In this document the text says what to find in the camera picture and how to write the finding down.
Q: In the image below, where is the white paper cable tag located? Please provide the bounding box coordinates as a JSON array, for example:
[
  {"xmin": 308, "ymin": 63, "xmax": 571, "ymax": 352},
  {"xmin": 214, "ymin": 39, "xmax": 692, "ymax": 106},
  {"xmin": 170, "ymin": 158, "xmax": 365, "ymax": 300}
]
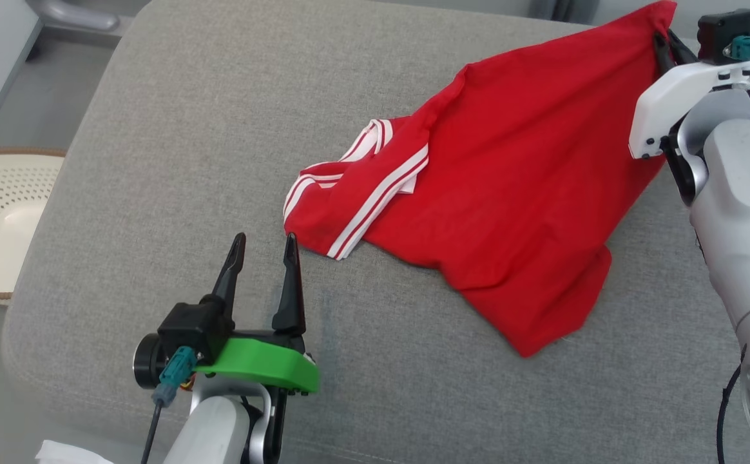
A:
[{"xmin": 35, "ymin": 440, "xmax": 115, "ymax": 464}]

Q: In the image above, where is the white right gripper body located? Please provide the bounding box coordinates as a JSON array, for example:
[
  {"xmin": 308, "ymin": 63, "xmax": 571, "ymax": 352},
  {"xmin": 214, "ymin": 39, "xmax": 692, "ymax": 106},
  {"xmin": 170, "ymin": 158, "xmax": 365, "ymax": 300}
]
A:
[{"xmin": 628, "ymin": 59, "xmax": 750, "ymax": 160}]

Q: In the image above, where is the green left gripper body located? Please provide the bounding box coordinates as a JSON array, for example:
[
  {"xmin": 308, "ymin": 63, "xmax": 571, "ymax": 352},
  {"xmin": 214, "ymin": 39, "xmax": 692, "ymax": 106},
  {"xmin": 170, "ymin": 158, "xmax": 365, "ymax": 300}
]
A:
[{"xmin": 195, "ymin": 330, "xmax": 322, "ymax": 397}]

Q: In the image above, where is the red shirt with white trim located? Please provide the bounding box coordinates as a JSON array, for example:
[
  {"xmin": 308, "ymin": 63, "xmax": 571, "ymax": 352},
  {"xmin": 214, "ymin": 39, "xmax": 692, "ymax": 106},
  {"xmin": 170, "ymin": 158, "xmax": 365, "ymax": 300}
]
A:
[{"xmin": 283, "ymin": 0, "xmax": 677, "ymax": 358}]

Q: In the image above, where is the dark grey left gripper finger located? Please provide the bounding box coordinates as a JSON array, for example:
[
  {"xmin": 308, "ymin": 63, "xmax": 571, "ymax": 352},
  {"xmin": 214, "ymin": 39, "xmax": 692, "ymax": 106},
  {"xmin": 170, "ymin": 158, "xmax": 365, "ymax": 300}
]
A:
[
  {"xmin": 211, "ymin": 233, "xmax": 247, "ymax": 316},
  {"xmin": 272, "ymin": 233, "xmax": 307, "ymax": 336}
]

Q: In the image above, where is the grey metal furniture base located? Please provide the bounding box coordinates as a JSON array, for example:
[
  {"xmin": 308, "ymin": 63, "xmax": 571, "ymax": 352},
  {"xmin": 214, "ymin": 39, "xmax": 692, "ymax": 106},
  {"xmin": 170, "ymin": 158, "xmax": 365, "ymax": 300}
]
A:
[{"xmin": 25, "ymin": 0, "xmax": 121, "ymax": 32}]

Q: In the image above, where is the white perforated laundry basket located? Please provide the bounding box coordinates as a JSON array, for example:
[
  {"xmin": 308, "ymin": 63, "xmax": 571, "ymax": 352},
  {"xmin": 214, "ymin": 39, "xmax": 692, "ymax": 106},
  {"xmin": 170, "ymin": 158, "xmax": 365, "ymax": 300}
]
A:
[{"xmin": 0, "ymin": 148, "xmax": 68, "ymax": 307}]

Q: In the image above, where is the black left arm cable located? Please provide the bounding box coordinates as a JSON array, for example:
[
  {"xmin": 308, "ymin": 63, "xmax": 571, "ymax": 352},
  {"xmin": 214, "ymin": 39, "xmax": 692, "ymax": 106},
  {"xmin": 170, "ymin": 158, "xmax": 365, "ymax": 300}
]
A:
[{"xmin": 140, "ymin": 346, "xmax": 197, "ymax": 464}]

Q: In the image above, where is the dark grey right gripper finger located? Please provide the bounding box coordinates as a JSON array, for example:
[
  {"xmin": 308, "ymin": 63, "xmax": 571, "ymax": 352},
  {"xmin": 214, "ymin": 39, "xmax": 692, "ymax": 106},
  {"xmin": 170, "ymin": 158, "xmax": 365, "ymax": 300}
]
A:
[
  {"xmin": 652, "ymin": 32, "xmax": 673, "ymax": 74},
  {"xmin": 667, "ymin": 28, "xmax": 698, "ymax": 66}
]

